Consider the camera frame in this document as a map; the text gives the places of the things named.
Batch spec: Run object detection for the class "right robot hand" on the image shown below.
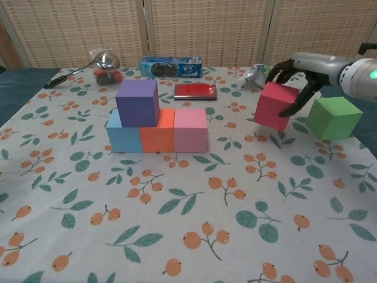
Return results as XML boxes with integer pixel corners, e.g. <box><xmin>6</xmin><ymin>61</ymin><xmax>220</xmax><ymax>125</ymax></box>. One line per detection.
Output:
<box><xmin>264</xmin><ymin>51</ymin><xmax>347</xmax><ymax>118</ymax></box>

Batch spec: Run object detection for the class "red foam cube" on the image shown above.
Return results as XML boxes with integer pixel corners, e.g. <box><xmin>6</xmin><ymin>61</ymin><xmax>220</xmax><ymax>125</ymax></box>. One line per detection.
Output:
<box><xmin>253</xmin><ymin>82</ymin><xmax>300</xmax><ymax>131</ymax></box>

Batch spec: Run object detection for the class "pink foam cube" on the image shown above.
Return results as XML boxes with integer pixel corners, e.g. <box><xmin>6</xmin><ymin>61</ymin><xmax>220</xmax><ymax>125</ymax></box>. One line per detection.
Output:
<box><xmin>173</xmin><ymin>108</ymin><xmax>209</xmax><ymax>153</ymax></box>

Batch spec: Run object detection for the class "orange foam cube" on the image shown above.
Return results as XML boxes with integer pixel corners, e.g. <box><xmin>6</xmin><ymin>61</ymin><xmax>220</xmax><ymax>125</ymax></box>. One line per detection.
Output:
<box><xmin>139</xmin><ymin>108</ymin><xmax>176</xmax><ymax>153</ymax></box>

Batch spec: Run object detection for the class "purple foam cube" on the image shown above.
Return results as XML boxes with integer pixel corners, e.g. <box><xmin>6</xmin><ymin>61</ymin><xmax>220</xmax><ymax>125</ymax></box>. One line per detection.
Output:
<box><xmin>115</xmin><ymin>79</ymin><xmax>161</xmax><ymax>128</ymax></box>

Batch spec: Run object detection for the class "light blue foam cube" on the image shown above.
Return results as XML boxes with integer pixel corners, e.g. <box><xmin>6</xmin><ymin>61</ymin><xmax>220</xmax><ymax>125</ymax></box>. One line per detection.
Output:
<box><xmin>105</xmin><ymin>108</ymin><xmax>144</xmax><ymax>154</ymax></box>

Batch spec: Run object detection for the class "green foam cube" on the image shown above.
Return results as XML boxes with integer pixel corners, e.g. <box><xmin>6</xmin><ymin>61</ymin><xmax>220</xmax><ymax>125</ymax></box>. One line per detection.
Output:
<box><xmin>305</xmin><ymin>96</ymin><xmax>363</xmax><ymax>142</ymax></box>

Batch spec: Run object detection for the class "crumpled green white snack bag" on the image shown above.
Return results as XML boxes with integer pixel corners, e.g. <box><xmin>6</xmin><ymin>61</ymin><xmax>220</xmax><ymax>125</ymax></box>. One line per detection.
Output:
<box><xmin>241</xmin><ymin>63</ymin><xmax>283</xmax><ymax>89</ymax></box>

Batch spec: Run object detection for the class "bamboo folding screen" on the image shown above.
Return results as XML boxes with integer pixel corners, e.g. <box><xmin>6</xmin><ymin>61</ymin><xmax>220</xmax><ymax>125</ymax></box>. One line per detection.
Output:
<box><xmin>0</xmin><ymin>0</ymin><xmax>377</xmax><ymax>70</ymax></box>

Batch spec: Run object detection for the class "red flat case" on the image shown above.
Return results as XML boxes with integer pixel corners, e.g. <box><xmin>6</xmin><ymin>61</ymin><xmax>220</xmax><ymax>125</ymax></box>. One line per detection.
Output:
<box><xmin>173</xmin><ymin>83</ymin><xmax>219</xmax><ymax>101</ymax></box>

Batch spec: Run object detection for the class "blue cookie package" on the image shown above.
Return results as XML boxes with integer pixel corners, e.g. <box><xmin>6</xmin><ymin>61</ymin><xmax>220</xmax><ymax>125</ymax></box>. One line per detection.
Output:
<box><xmin>139</xmin><ymin>55</ymin><xmax>204</xmax><ymax>78</ymax></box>

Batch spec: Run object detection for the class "floral print tablecloth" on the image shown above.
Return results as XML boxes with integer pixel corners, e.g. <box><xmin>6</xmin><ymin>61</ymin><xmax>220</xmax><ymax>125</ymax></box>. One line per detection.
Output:
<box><xmin>0</xmin><ymin>66</ymin><xmax>377</xmax><ymax>283</ymax></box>

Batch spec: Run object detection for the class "steel ladle black handle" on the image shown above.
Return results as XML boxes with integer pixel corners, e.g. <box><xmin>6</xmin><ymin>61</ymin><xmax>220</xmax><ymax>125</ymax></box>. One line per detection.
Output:
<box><xmin>44</xmin><ymin>51</ymin><xmax>121</xmax><ymax>89</ymax></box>

